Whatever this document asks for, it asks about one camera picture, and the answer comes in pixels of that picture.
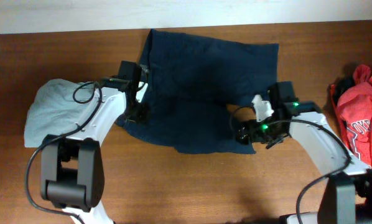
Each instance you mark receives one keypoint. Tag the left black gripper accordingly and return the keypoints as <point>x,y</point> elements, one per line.
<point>139,112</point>

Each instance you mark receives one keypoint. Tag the red jersey with lettering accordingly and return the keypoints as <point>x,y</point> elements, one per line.
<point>354,114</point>

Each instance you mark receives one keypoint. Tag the light grey folded cloth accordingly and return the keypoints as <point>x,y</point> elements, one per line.
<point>57,106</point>

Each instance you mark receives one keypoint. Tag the navy blue shorts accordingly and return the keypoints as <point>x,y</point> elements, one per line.
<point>191,81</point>

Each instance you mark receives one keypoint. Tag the dark garment under jersey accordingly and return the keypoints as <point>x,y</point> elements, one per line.
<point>340,87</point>

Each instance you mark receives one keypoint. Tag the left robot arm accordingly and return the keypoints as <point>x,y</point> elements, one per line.
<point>72,175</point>

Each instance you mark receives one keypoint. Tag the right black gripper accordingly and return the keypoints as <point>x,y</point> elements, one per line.
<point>254,135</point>

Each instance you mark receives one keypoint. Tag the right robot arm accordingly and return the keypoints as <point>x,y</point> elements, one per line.
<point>348,194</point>

